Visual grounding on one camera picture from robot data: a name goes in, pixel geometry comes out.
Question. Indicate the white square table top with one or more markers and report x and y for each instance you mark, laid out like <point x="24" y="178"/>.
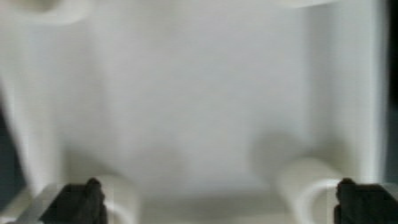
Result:
<point x="202" y="99"/>

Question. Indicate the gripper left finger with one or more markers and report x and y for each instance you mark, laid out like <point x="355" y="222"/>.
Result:
<point x="76" y="207"/>

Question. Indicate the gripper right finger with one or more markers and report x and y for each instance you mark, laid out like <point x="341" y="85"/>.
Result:
<point x="366" y="203"/>

